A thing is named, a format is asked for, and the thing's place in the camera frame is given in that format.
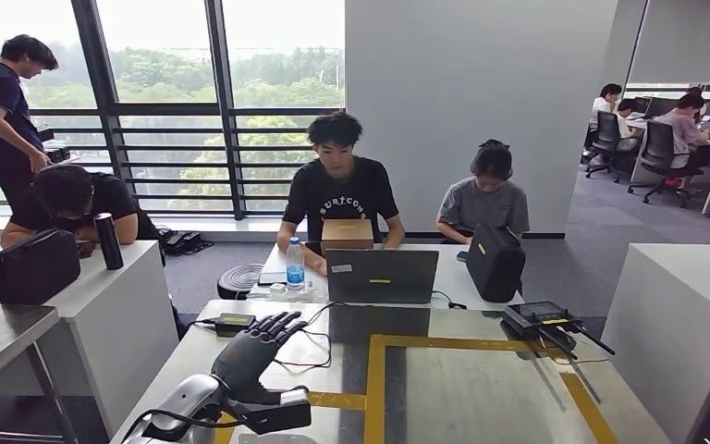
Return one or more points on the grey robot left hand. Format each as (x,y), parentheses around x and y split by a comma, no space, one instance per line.
(245,361)

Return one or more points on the black round ribbed stool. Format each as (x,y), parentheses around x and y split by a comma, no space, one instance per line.
(238,282)

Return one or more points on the clear water bottle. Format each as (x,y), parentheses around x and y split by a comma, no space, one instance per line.
(295,266)

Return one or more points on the black chargers pile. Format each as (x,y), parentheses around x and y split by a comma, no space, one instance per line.
(177,240)

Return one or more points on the grey laptop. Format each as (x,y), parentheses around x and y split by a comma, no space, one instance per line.
(382,276)

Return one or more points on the small cardboard box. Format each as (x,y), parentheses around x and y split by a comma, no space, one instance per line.
(347,235)

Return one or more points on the black tumbler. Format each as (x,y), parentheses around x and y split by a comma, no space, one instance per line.
(109,242)

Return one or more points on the person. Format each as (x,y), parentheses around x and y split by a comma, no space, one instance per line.
(340,190)
(104,196)
(603,103)
(483,205)
(624,122)
(3,104)
(686,132)

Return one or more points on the white table with steel legs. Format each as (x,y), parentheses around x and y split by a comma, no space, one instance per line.
(0,337)

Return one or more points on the dark window railing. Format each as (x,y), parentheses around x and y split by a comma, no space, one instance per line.
(226,110)

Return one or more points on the black devices on table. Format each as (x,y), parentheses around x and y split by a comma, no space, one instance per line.
(55,152)

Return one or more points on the black desk gadget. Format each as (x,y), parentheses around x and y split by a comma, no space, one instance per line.
(532,315)

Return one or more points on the black office chair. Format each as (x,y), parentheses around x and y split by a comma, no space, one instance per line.
(661,156)
(607,141)

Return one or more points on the white cabinet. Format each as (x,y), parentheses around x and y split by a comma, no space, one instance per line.
(667,318)

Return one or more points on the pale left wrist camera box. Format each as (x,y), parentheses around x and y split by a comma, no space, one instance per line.
(294,397)

